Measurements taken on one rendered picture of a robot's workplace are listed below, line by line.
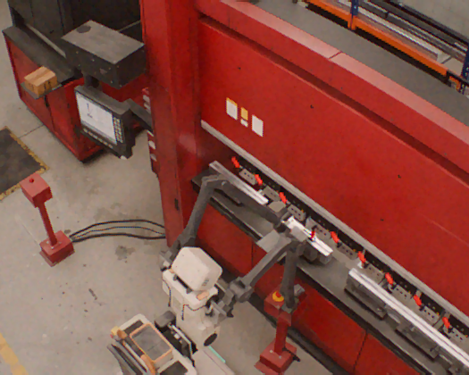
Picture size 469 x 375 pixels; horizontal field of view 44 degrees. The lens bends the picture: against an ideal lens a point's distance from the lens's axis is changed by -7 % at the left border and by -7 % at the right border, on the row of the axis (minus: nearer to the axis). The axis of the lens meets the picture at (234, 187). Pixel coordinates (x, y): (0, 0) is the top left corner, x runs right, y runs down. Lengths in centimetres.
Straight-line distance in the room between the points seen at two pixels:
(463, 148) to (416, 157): 29
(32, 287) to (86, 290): 45
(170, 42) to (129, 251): 207
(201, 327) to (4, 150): 330
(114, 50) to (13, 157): 267
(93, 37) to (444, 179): 217
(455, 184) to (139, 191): 330
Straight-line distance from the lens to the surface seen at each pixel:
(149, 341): 341
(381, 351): 368
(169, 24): 337
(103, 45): 361
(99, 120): 385
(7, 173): 584
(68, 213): 532
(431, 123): 258
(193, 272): 310
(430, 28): 497
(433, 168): 271
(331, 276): 370
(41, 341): 462
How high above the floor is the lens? 386
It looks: 46 degrees down
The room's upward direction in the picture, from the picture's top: straight up
